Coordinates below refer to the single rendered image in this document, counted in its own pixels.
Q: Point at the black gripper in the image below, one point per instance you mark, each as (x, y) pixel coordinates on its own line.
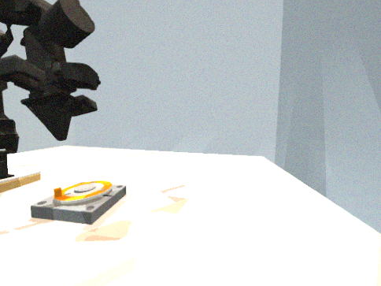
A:
(49, 101)

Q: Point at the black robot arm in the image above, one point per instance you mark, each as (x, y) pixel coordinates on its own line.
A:
(50, 27)

